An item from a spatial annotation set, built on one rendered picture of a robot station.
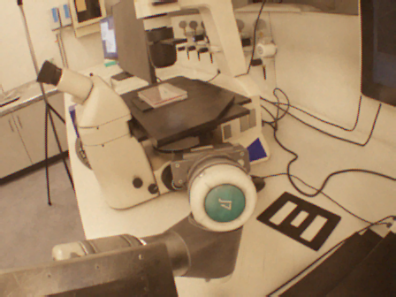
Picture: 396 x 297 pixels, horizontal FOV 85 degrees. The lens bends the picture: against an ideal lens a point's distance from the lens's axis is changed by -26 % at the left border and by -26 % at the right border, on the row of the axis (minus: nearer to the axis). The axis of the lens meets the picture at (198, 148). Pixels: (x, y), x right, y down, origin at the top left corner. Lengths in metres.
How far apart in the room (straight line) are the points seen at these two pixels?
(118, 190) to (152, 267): 0.40
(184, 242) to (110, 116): 0.32
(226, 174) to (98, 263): 0.17
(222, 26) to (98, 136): 0.40
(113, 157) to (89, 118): 0.10
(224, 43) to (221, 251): 0.51
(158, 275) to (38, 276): 0.11
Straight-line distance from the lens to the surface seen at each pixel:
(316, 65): 1.00
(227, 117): 0.55
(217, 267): 0.39
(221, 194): 0.32
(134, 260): 0.25
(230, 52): 0.73
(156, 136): 0.49
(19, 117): 2.76
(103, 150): 0.59
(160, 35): 0.64
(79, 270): 0.23
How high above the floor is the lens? 1.17
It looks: 29 degrees down
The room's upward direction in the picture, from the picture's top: 10 degrees counter-clockwise
